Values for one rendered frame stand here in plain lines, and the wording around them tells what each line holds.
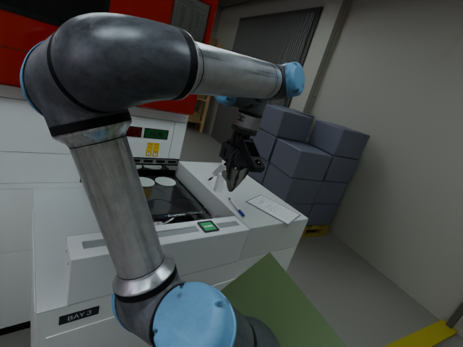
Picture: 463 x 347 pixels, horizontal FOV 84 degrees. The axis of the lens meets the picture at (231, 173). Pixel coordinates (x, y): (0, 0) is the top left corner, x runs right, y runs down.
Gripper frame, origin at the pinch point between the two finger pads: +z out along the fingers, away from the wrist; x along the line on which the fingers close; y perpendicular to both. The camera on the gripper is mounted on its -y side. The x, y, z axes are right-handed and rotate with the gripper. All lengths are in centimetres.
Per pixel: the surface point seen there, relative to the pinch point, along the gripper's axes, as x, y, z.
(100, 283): 37.8, -4.0, 23.9
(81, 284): 42.2, -4.0, 22.9
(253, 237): -13.2, -4.0, 18.5
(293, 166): -149, 90, 27
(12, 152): 57, 59, 13
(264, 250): -22.5, -4.0, 26.5
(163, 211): 11.2, 22.1, 20.8
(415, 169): -245, 24, -1
